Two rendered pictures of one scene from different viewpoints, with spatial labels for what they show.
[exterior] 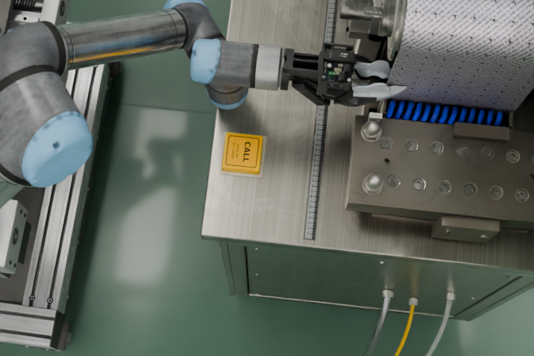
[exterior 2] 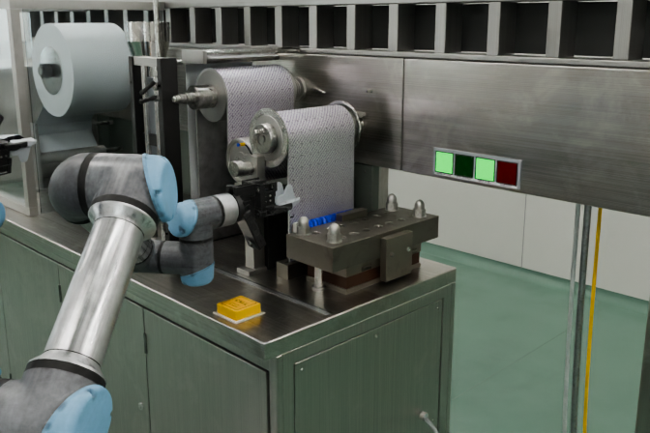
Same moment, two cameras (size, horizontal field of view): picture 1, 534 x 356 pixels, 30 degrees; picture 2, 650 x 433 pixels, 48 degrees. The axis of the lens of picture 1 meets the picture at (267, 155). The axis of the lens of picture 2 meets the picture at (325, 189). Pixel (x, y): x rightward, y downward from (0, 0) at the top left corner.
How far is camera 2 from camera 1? 1.69 m
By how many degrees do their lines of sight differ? 67
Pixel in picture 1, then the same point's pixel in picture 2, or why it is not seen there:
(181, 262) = not seen: outside the picture
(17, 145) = (132, 171)
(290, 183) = (284, 307)
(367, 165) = (320, 239)
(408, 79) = (298, 185)
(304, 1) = not seen: hidden behind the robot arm
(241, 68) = (211, 201)
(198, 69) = (185, 211)
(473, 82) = (328, 172)
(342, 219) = (334, 302)
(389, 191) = (345, 239)
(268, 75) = (228, 200)
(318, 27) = not seen: hidden behind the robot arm
